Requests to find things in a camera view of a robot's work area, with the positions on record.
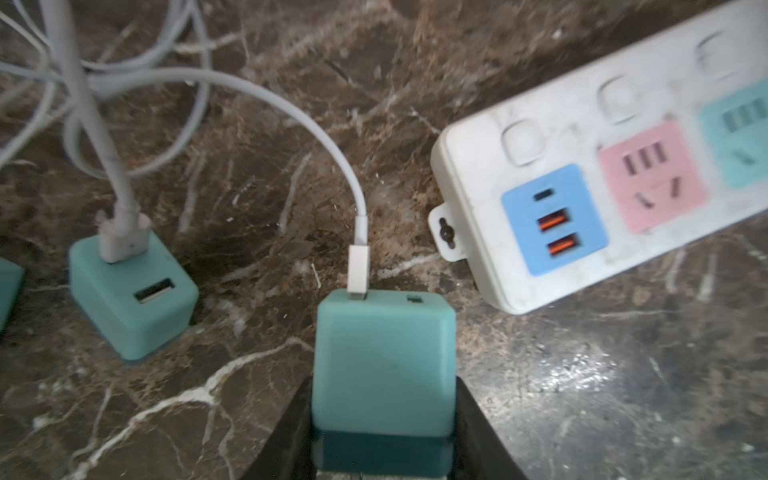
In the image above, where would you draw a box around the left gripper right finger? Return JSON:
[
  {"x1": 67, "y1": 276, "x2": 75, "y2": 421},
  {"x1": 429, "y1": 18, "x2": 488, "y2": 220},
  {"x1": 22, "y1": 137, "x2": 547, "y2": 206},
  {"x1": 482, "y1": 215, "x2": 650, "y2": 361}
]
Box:
[{"x1": 452, "y1": 377, "x2": 528, "y2": 480}]

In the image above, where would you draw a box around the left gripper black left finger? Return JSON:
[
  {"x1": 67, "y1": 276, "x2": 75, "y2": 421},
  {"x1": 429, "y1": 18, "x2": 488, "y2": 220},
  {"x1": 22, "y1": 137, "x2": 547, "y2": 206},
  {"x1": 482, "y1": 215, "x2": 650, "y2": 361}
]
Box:
[{"x1": 240, "y1": 377, "x2": 314, "y2": 480}]

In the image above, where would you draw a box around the white USB cable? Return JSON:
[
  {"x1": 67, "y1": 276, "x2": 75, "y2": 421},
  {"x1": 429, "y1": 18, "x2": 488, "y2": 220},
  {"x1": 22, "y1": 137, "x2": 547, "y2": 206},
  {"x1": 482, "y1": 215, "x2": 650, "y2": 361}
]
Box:
[{"x1": 59, "y1": 65, "x2": 372, "y2": 301}]

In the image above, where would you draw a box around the white multicolour power strip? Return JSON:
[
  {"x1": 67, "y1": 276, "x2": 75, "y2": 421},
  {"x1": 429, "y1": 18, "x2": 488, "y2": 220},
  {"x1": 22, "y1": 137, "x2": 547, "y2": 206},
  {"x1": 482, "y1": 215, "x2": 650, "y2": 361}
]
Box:
[{"x1": 428, "y1": 1, "x2": 767, "y2": 314}]

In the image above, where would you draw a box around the teal charger plug small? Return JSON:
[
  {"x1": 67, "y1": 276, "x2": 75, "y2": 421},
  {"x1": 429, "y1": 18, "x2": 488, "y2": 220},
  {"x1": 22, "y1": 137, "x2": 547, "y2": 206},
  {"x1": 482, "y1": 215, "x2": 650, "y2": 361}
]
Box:
[{"x1": 69, "y1": 233, "x2": 199, "y2": 362}]

